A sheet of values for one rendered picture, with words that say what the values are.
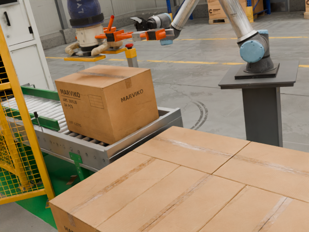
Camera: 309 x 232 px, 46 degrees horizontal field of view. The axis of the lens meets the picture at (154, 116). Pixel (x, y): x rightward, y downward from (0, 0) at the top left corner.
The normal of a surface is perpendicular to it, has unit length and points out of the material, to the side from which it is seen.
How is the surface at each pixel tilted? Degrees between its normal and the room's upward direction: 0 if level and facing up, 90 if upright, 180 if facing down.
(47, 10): 92
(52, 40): 90
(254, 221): 0
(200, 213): 0
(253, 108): 90
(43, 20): 90
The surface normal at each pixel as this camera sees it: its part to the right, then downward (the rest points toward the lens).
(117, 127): 0.69, 0.15
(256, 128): -0.38, 0.40
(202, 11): -0.67, 0.37
